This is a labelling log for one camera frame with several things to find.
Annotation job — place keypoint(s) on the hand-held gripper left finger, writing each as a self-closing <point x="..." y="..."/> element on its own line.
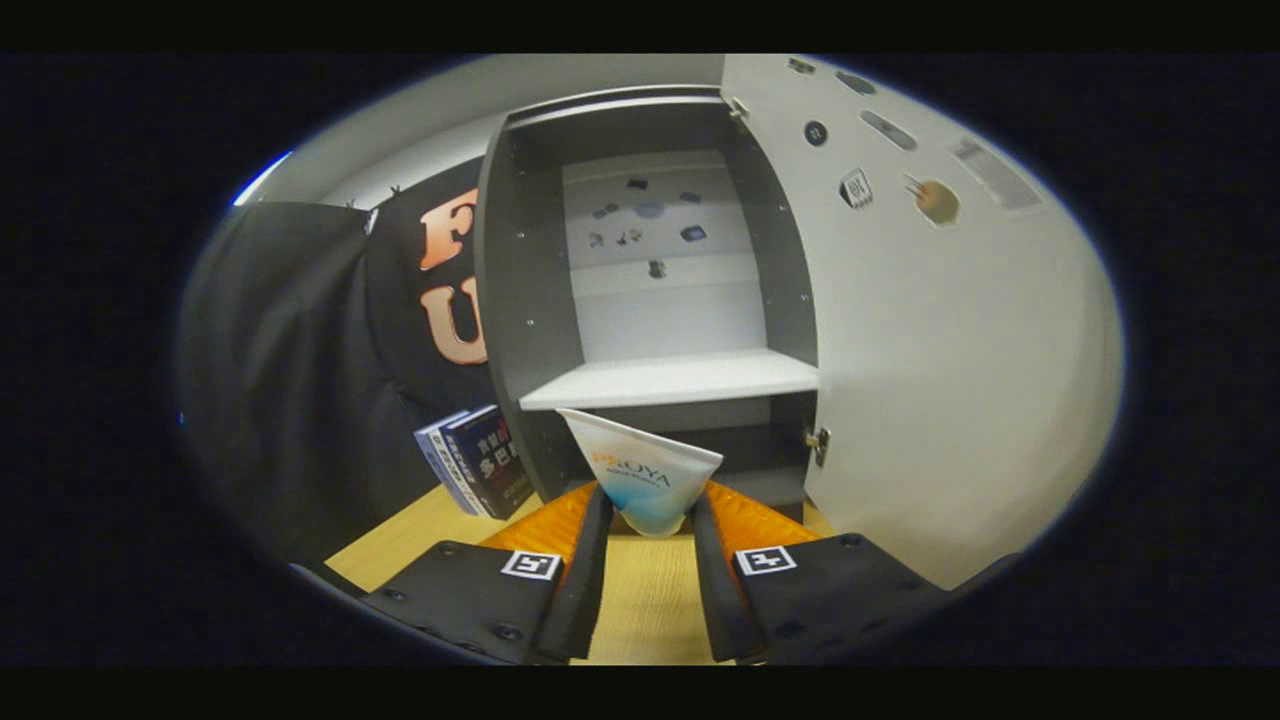
<point x="585" y="580"/>

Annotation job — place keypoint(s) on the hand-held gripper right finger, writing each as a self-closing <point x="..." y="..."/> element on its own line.
<point x="715" y="590"/>

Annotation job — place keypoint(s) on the white and blue cup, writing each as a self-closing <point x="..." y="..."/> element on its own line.
<point x="640" y="470"/>

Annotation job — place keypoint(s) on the white cabinet door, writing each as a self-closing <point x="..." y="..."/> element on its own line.
<point x="950" y="400"/>

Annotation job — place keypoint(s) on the dark blue book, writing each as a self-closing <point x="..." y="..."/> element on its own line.
<point x="490" y="465"/>

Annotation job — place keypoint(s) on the white book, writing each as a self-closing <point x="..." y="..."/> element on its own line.
<point x="440" y="460"/>

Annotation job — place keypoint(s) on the white cabinet shelf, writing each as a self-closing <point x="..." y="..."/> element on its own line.
<point x="670" y="380"/>

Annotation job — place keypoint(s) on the dark grey cabinet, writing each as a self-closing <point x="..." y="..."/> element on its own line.
<point x="500" y="300"/>

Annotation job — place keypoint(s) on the black backdrop cloth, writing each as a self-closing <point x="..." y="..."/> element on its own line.
<point x="300" y="400"/>

